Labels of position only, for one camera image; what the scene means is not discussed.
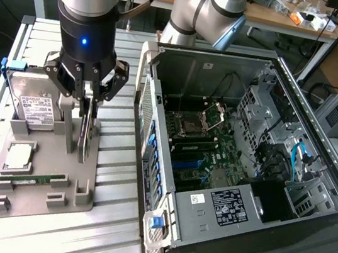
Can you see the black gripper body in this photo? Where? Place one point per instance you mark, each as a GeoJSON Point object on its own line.
{"type": "Point", "coordinates": [87, 34]}

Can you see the graphics card with black fan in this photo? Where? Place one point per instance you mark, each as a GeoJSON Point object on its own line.
{"type": "Point", "coordinates": [87, 139]}

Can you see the hard disk in blue caddy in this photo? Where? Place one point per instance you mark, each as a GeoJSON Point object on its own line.
{"type": "Point", "coordinates": [32, 103]}

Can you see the grey parts rack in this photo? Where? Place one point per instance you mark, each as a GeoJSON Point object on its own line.
{"type": "Point", "coordinates": [46, 159]}

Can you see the silver CPU chip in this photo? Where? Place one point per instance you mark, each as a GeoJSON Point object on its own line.
{"type": "Point", "coordinates": [18, 156]}

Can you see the black RAM stick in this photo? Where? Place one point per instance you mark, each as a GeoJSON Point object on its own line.
{"type": "Point", "coordinates": [194, 145]}

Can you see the green RAM stick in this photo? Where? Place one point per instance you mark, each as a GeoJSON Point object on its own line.
{"type": "Point", "coordinates": [37, 179]}

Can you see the metal socket cover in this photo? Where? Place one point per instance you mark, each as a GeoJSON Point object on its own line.
{"type": "Point", "coordinates": [213, 115]}

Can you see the blue expansion slot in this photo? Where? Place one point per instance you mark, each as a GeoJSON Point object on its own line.
{"type": "Point", "coordinates": [187, 164]}

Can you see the grey chipset heatsink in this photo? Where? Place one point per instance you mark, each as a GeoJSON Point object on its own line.
{"type": "Point", "coordinates": [220, 177]}

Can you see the blue case latch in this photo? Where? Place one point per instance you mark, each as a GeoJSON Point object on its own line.
{"type": "Point", "coordinates": [156, 221]}

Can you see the green motherboard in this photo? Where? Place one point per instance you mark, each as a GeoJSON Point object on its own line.
{"type": "Point", "coordinates": [237, 162]}

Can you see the grey power supply unit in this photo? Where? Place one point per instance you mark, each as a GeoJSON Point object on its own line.
{"type": "Point", "coordinates": [194, 213]}

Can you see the orange and black box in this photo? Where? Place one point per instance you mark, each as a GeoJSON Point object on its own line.
{"type": "Point", "coordinates": [296, 17]}

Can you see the black plastic shroud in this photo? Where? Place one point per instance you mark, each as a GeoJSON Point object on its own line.
{"type": "Point", "coordinates": [272, 199]}

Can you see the small white box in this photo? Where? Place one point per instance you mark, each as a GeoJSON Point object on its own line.
{"type": "Point", "coordinates": [325, 26]}

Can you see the silver disk bay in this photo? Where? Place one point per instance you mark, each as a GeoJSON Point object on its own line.
{"type": "Point", "coordinates": [308, 198]}

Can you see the black monitor with stand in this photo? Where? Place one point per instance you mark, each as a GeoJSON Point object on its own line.
{"type": "Point", "coordinates": [337, 19]}

